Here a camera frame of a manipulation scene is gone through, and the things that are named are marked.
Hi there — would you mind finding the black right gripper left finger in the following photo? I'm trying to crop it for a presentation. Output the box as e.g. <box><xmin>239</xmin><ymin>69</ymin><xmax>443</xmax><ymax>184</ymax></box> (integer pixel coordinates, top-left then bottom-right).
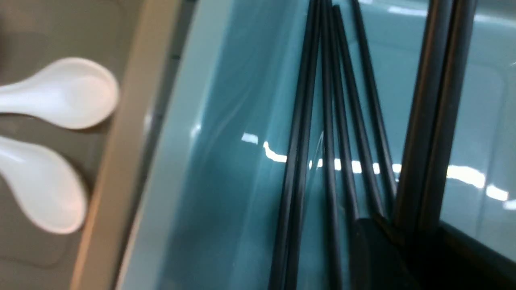
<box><xmin>350</xmin><ymin>218</ymin><xmax>420</xmax><ymax>290</ymax></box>

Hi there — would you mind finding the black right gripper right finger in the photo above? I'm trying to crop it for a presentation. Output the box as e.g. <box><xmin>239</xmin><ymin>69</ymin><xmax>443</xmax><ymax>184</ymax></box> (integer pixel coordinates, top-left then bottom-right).
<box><xmin>407</xmin><ymin>224</ymin><xmax>516</xmax><ymax>290</ymax></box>

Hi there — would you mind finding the black chopsticks bundle in bin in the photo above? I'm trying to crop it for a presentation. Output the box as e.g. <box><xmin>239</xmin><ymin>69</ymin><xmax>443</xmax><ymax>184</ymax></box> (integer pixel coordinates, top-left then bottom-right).
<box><xmin>268</xmin><ymin>0</ymin><xmax>392</xmax><ymax>290</ymax></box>

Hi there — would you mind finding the blue plastic bin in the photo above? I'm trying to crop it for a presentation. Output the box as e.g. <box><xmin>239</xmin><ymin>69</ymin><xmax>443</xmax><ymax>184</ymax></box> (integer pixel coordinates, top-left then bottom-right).
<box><xmin>114</xmin><ymin>0</ymin><xmax>516</xmax><ymax>290</ymax></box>

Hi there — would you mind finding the grey-brown plastic bin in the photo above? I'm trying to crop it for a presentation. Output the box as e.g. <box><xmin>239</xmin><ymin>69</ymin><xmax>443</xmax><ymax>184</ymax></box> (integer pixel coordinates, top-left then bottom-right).
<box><xmin>1</xmin><ymin>0</ymin><xmax>197</xmax><ymax>290</ymax></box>

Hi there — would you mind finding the white spoon lower in bin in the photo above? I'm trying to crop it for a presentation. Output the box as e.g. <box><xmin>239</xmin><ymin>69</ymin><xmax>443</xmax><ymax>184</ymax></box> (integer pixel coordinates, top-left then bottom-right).
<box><xmin>0</xmin><ymin>137</ymin><xmax>88</xmax><ymax>234</ymax></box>

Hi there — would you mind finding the white spoon in bin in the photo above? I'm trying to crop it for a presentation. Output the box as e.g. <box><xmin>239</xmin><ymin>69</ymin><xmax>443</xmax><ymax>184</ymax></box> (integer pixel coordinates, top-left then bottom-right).
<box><xmin>0</xmin><ymin>57</ymin><xmax>120</xmax><ymax>130</ymax></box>
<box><xmin>0</xmin><ymin>137</ymin><xmax>88</xmax><ymax>234</ymax></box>

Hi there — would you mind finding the white spoon upper in bin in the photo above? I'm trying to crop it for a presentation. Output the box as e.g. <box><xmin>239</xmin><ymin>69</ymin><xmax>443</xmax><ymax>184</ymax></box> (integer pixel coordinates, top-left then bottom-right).
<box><xmin>0</xmin><ymin>57</ymin><xmax>120</xmax><ymax>130</ymax></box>

